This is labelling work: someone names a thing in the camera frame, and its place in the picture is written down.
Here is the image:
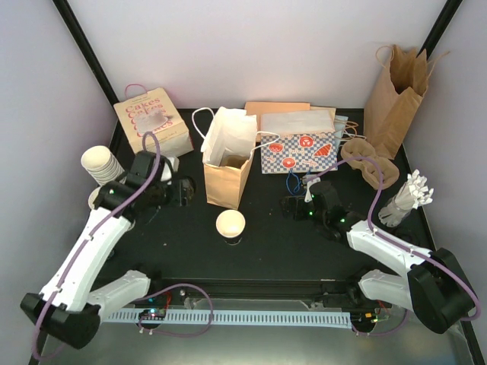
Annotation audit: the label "paper coffee cup black sleeve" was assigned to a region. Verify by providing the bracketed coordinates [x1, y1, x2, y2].
[215, 209, 246, 246]

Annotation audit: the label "orange paper bag white handles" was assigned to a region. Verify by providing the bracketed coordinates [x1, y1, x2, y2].
[200, 106, 280, 209]

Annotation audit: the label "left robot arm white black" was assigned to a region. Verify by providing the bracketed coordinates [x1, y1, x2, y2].
[20, 151, 196, 349]

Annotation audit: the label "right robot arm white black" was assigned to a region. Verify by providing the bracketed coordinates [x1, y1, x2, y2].
[280, 182, 479, 334]

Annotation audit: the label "blue checkered paper bag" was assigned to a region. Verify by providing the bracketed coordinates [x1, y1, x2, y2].
[260, 109, 338, 175]

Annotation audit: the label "upper stack of paper cups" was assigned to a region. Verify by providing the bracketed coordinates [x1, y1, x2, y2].
[81, 145, 124, 186]

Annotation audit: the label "stack of paper cups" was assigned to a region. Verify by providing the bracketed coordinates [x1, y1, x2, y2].
[88, 186, 100, 210]
[81, 145, 124, 186]

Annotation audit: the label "Cakes printed paper bag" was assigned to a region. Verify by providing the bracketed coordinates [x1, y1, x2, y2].
[113, 84, 193, 157]

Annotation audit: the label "lower stack of paper cups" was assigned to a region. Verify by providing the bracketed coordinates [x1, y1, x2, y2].
[88, 186, 100, 210]

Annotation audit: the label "flat orange paper bag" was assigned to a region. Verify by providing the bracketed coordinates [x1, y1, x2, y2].
[244, 101, 310, 129]

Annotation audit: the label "white wrapped straws in cup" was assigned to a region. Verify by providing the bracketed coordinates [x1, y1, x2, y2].
[378, 170, 434, 228]

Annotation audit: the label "tall brown paper bag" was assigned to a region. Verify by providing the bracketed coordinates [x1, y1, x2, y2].
[364, 45, 438, 160]

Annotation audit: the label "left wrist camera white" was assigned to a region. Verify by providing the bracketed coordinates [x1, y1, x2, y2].
[160, 157, 180, 183]

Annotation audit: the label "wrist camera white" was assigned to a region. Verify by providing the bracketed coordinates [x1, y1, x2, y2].
[304, 175, 320, 203]
[160, 157, 180, 183]

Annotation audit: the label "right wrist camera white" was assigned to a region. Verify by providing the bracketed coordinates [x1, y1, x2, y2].
[304, 175, 320, 203]

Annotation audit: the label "flat kraft bag brown handles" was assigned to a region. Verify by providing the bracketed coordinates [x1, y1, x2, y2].
[310, 106, 366, 147]

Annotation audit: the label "white slotted cable duct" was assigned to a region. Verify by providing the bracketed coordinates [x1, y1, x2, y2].
[104, 308, 352, 329]

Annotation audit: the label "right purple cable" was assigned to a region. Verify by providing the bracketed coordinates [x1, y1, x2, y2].
[307, 157, 479, 338]

